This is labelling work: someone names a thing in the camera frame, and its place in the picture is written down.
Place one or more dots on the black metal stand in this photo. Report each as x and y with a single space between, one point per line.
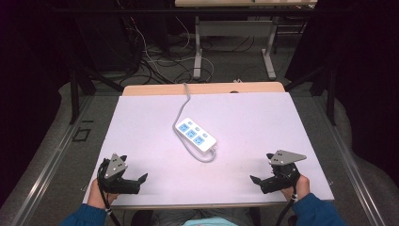
78 91
326 91

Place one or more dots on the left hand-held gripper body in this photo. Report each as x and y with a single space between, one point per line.
116 185

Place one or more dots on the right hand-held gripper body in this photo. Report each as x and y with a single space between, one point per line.
282 175

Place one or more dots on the person's left hand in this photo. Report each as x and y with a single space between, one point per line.
97 196

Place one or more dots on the metal floor rail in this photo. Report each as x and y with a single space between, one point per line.
47 169
348 163

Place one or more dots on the person's lap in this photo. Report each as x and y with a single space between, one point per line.
204 218

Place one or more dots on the white-legged desk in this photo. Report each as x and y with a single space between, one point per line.
235 28

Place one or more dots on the white power strip blue sockets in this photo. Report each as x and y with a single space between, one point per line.
195 135

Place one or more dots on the person's right hand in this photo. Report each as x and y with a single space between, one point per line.
298 188

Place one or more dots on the white table mat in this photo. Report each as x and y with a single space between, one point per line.
244 135

